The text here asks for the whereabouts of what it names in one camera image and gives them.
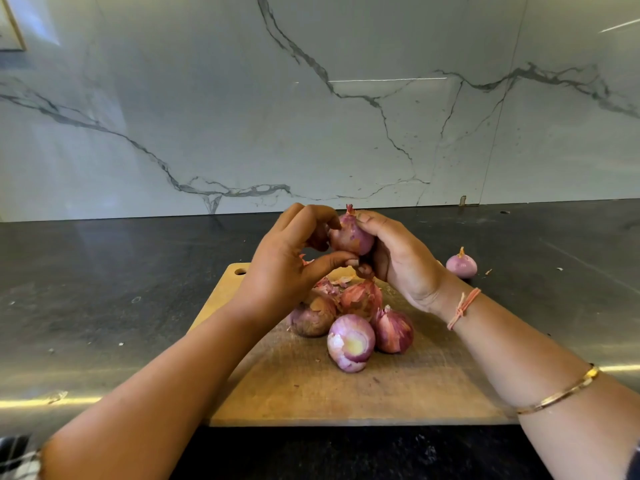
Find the person's left hand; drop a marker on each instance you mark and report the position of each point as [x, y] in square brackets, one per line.
[280, 270]

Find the pile of onion peels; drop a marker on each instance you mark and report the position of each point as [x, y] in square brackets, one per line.
[355, 295]

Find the black white plaid sleeve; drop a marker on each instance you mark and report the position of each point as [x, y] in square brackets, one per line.
[15, 465]

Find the white wall switch plate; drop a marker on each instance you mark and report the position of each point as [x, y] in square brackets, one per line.
[8, 23]

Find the small red onion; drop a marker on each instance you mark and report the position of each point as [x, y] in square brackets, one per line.
[461, 264]

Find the person's left forearm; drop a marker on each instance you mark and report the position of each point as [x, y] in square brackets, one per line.
[145, 410]

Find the wooden cutting board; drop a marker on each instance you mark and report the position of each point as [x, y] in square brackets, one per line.
[290, 390]

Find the person's right forearm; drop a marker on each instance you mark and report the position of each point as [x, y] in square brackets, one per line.
[545, 385]

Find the person's right hand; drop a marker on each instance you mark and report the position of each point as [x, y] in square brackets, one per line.
[410, 260]

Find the brownish red onion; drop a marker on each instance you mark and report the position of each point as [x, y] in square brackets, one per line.
[313, 318]

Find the gold bangle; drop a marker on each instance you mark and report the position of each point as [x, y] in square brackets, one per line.
[560, 392]

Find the red onion with pale patch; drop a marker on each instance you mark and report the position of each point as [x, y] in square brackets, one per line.
[351, 343]

